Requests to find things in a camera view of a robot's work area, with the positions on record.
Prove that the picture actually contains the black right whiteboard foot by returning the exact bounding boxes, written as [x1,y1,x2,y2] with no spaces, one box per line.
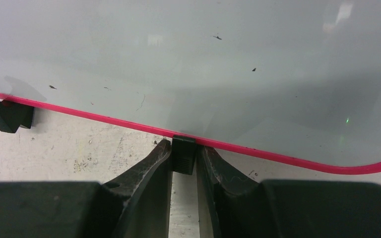
[172,135,197,175]

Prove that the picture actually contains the pink framed whiteboard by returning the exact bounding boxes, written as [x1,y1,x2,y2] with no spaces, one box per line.
[0,0,381,175]

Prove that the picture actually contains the black whiteboard foot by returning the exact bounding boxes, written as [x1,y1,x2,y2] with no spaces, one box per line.
[172,135,197,175]
[0,100,34,133]

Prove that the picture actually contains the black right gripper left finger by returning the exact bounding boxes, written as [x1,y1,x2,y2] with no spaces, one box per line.
[103,139,172,238]

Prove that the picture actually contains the black left whiteboard foot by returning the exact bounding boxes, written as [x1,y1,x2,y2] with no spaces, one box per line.
[0,100,34,133]

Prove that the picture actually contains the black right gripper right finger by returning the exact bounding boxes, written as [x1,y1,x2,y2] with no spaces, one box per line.
[196,146,263,238]

